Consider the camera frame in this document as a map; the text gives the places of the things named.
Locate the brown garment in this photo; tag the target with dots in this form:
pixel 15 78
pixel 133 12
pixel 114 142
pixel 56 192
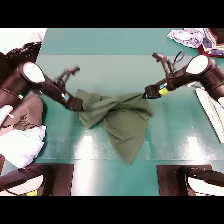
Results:
pixel 31 111

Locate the red garment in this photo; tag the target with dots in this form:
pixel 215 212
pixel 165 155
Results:
pixel 213 45

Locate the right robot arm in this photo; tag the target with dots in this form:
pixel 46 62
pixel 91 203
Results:
pixel 208 76

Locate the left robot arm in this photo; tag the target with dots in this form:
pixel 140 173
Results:
pixel 18 83

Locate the green shirt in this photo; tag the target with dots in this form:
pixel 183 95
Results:
pixel 123 120

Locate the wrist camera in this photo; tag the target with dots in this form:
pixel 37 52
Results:
pixel 68 72
pixel 162 59

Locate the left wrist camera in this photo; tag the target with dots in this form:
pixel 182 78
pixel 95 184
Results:
pixel 68 72

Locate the white patterned garment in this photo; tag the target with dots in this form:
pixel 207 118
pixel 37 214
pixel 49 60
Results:
pixel 187 36

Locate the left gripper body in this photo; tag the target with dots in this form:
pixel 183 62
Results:
pixel 74 104

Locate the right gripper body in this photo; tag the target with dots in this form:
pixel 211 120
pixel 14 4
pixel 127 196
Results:
pixel 154 91

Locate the black garment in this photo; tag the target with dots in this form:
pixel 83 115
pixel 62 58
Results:
pixel 23 52

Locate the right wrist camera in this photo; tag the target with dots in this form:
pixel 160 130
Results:
pixel 162 59

